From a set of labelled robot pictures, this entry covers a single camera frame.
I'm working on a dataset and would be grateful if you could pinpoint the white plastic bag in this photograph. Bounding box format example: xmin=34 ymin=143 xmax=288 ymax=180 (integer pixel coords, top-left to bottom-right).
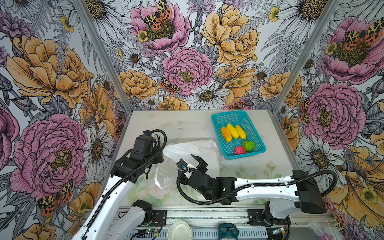
xmin=154 ymin=140 xmax=221 ymax=190

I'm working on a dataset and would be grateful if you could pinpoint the orange yellow mango fruit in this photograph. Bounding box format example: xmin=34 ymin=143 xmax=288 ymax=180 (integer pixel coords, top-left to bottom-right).
xmin=221 ymin=127 xmax=232 ymax=143

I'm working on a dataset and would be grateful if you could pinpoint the pink red fruit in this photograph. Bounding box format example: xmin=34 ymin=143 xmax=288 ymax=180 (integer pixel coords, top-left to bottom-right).
xmin=234 ymin=146 xmax=246 ymax=156

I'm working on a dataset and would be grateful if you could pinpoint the green fruit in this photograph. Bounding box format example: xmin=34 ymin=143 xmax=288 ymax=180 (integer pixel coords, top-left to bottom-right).
xmin=242 ymin=141 xmax=256 ymax=152

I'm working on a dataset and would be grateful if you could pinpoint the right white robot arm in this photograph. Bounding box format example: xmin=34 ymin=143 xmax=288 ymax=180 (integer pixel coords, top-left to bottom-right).
xmin=176 ymin=156 xmax=327 ymax=220

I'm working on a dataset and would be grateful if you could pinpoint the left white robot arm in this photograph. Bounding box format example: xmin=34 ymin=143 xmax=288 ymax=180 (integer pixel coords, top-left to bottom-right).
xmin=73 ymin=130 xmax=167 ymax=240

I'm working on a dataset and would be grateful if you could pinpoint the dark green round container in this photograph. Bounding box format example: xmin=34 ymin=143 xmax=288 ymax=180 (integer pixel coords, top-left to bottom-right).
xmin=218 ymin=223 xmax=240 ymax=240

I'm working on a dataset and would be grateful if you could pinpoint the white round cup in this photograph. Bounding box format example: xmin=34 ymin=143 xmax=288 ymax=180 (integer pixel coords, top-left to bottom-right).
xmin=167 ymin=220 xmax=193 ymax=240

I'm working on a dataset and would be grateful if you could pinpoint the teal plastic basket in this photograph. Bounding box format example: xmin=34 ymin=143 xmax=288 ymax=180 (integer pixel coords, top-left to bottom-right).
xmin=211 ymin=111 xmax=267 ymax=160

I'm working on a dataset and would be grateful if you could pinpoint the pink plastic object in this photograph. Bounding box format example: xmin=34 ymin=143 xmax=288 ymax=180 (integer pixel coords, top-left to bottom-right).
xmin=308 ymin=221 xmax=333 ymax=240

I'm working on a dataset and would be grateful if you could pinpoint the right black corrugated cable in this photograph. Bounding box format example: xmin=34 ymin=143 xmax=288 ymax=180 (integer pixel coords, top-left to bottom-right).
xmin=175 ymin=169 xmax=339 ymax=206

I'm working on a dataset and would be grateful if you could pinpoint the aluminium front rail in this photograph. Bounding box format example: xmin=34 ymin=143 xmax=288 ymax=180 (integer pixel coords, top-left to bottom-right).
xmin=78 ymin=206 xmax=334 ymax=230

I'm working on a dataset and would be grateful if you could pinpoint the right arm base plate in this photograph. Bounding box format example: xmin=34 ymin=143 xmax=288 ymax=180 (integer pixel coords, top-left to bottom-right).
xmin=247 ymin=209 xmax=291 ymax=227

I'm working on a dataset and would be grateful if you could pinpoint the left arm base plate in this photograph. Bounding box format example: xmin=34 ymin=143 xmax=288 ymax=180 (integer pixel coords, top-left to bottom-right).
xmin=141 ymin=210 xmax=168 ymax=227

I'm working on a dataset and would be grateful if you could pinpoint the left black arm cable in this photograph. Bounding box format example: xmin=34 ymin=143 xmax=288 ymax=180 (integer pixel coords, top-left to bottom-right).
xmin=80 ymin=128 xmax=168 ymax=240

